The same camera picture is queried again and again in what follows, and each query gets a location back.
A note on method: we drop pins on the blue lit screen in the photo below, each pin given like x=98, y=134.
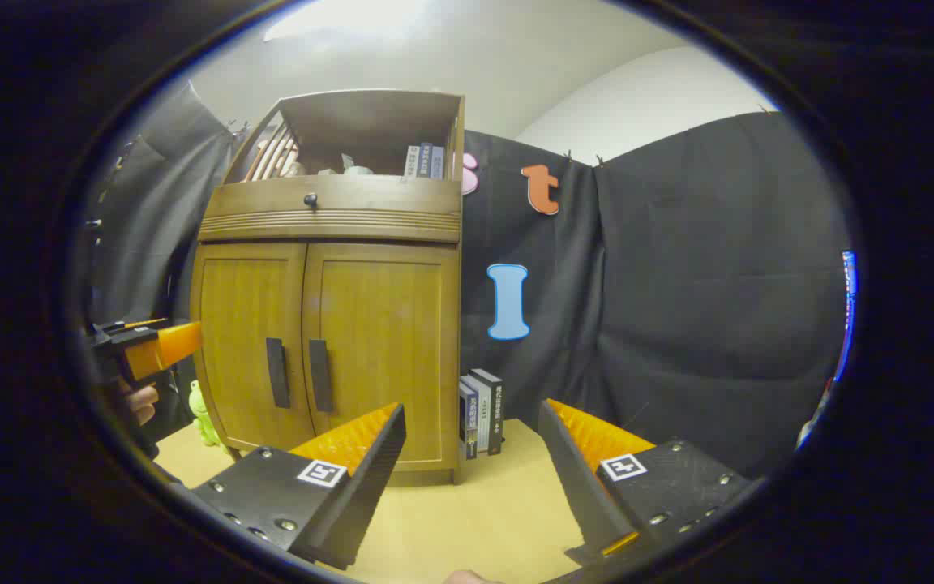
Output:
x=848, y=316

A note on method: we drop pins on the wooden double-door shoe cabinet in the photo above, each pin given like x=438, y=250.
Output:
x=370, y=122

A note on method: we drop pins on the black cover book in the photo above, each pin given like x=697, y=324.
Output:
x=497, y=414

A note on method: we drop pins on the dark blue spine book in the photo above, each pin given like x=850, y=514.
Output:
x=426, y=161

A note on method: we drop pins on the green frog plush toy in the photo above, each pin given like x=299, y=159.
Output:
x=206, y=422

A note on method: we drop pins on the navy standing book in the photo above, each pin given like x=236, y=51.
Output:
x=467, y=430

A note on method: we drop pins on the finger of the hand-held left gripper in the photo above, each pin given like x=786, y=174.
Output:
x=139, y=324
x=171, y=349

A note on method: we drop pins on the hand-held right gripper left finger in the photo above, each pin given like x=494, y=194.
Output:
x=370, y=487

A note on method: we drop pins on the light blue spine book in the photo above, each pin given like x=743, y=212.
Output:
x=438, y=162

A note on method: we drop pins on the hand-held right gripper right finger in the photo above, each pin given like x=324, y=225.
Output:
x=584, y=487

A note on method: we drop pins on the wooden drawer with black knob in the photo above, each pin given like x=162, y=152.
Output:
x=370, y=195

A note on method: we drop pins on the grey cover book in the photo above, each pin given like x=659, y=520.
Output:
x=481, y=418

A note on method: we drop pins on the black backdrop cloth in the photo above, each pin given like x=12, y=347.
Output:
x=678, y=284

